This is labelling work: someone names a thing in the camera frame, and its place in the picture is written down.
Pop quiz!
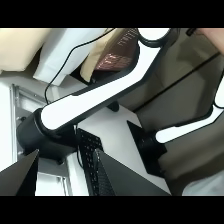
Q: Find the silver frame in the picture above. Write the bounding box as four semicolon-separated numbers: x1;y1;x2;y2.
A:
0;81;80;197

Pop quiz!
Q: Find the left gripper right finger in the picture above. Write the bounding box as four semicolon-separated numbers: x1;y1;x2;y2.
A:
92;148;172;197

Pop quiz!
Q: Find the black cable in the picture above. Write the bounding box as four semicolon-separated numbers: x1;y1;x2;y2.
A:
44;28;116;105

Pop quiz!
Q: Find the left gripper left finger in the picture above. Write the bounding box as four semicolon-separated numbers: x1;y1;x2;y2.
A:
0;149;40;197

